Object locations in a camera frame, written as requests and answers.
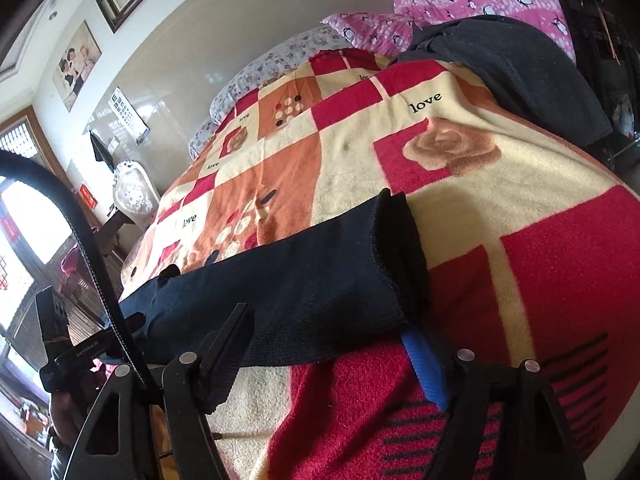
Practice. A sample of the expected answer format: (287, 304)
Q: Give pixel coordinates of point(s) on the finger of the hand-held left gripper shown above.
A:
(135, 322)

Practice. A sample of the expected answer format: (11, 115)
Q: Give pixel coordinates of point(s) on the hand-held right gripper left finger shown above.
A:
(225, 360)

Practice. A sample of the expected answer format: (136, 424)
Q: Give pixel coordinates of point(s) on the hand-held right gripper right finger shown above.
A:
(430, 375)

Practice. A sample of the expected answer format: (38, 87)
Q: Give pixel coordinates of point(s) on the black pants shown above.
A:
(300, 300)

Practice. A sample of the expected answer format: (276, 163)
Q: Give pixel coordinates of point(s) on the person's left hand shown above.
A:
(65, 410)

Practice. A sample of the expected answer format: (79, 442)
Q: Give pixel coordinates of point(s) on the wooden door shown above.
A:
(25, 240)

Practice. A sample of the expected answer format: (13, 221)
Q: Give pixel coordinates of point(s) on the white ornate chair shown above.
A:
(132, 195)

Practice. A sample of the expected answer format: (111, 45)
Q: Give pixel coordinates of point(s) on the patchwork rose print blanket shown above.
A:
(500, 220)

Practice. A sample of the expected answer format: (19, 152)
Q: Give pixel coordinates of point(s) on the dark hanging cloth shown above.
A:
(101, 152)

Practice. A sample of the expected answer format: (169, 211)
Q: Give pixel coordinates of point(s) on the floral grey pillow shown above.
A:
(270, 65)

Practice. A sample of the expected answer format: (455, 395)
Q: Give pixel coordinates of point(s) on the dark grey cloth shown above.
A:
(525, 75)

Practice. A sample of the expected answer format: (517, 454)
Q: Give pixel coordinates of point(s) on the pink penguin print blanket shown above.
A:
(475, 5)

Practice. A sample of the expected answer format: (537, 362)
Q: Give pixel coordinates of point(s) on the red wall sign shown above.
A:
(87, 195)

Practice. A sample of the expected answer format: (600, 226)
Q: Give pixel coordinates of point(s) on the wall calendar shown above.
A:
(129, 110)

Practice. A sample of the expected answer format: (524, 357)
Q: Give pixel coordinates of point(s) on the wall poster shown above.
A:
(76, 65)

